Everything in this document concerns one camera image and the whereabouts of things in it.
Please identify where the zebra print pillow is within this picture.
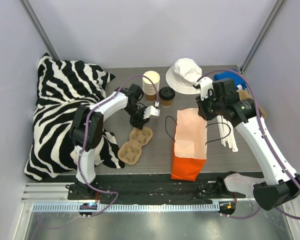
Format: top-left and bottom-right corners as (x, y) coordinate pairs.
(24, 53), (115, 182)

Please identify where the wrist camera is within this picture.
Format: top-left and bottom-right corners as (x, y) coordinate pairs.
(193, 76), (213, 101)
(143, 105), (160, 119)

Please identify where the orange paper gift bag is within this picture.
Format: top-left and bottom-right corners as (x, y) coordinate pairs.
(171, 108), (208, 182)

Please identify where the white wrapped straws bundle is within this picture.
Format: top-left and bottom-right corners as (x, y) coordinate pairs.
(217, 115), (239, 152)

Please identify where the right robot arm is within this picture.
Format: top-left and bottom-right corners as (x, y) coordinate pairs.
(193, 77), (300, 211)

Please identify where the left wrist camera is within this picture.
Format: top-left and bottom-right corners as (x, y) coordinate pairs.
(143, 105), (160, 119)

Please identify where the black plastic cup lid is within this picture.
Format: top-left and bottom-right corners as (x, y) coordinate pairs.
(159, 86), (176, 101)

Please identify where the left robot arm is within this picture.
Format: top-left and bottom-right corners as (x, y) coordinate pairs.
(68, 84), (149, 200)

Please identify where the stack of paper cups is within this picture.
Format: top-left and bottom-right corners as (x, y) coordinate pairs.
(142, 70), (160, 102)

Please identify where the aluminium rail frame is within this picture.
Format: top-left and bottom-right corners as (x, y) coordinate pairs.
(22, 182), (295, 213)

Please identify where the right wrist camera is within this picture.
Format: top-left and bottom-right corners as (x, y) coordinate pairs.
(193, 76), (213, 101)

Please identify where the blue folded cloth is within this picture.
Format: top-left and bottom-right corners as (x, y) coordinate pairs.
(213, 71), (247, 90)

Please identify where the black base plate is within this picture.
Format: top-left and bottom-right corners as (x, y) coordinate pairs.
(65, 173), (245, 205)

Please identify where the brown paper coffee cup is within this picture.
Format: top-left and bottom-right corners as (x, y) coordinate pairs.
(160, 97), (174, 107)

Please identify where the white bucket hat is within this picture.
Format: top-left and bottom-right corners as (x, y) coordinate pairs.
(165, 58), (203, 95)

